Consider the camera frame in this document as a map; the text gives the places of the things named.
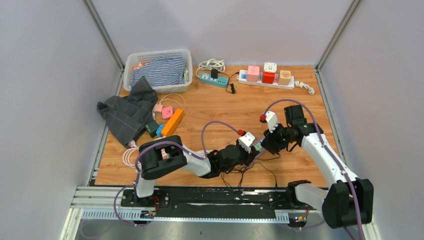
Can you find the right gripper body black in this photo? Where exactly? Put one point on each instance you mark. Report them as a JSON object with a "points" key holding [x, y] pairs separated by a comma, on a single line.
{"points": [[280, 137]]}

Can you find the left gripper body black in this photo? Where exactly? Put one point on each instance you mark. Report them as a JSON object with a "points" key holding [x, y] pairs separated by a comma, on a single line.
{"points": [[245, 157]]}

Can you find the purple power strip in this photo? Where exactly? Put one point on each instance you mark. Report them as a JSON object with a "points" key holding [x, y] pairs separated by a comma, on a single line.
{"points": [[259, 153]]}

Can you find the green small adapter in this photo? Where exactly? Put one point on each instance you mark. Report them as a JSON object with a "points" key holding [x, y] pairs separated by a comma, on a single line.
{"points": [[259, 147]]}

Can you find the orange power strip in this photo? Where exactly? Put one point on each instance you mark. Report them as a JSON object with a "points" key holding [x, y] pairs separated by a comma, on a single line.
{"points": [[170, 127]]}

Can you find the pink cube adapter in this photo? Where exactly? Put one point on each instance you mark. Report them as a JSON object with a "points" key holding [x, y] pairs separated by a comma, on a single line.
{"points": [[167, 112]]}

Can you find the blue cube socket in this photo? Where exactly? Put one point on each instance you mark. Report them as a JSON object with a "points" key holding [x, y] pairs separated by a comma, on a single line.
{"points": [[159, 130]]}

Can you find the dark green cube socket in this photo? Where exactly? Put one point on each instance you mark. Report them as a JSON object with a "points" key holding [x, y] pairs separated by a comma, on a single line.
{"points": [[151, 128]]}

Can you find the light pink usb charger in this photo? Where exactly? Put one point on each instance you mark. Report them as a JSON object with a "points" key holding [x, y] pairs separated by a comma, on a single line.
{"points": [[157, 109]]}

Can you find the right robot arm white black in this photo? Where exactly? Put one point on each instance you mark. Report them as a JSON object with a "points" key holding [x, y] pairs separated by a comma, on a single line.
{"points": [[348, 201]]}

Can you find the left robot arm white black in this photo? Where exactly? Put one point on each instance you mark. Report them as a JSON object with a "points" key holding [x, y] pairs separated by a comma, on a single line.
{"points": [[165, 155]]}

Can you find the red cube socket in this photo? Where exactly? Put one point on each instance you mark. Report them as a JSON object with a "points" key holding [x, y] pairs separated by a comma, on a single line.
{"points": [[268, 78]]}

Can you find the tan cube socket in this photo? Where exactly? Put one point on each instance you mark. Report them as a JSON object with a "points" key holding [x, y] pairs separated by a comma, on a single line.
{"points": [[284, 77]]}

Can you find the pink cube socket back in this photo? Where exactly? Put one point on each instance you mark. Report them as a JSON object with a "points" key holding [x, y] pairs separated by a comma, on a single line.
{"points": [[253, 73]]}

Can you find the white cube socket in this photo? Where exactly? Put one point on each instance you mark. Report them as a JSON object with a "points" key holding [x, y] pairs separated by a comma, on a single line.
{"points": [[270, 67]]}

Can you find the white long power strip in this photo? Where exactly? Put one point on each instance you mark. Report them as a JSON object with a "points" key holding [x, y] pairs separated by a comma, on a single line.
{"points": [[291, 85]]}

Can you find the white blue small adapter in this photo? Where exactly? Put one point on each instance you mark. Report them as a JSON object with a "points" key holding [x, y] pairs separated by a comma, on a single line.
{"points": [[242, 76]]}

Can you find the teal power strip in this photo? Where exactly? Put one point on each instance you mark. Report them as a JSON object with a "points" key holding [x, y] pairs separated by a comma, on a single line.
{"points": [[220, 81]]}

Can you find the black charger on teal strip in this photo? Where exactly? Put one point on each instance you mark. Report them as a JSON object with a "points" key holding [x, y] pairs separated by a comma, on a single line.
{"points": [[214, 73]]}

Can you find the blue white striped cloth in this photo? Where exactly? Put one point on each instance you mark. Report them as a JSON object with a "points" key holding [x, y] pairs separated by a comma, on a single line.
{"points": [[161, 71]]}

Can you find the dark grey checked cloth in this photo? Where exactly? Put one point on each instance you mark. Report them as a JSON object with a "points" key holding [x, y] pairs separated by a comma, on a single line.
{"points": [[127, 117]]}

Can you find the white plastic basket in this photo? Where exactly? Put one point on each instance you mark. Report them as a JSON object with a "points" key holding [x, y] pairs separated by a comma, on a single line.
{"points": [[136, 60]]}

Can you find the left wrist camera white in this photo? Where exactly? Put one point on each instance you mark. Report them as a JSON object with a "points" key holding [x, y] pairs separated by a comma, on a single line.
{"points": [[246, 141]]}

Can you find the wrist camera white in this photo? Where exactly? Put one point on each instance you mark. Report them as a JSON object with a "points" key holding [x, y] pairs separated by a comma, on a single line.
{"points": [[271, 119], [246, 141]]}

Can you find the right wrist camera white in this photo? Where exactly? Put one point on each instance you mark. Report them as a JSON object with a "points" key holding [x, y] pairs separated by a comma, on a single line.
{"points": [[271, 119]]}

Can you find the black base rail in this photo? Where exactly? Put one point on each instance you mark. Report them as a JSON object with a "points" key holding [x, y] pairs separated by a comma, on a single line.
{"points": [[213, 202]]}

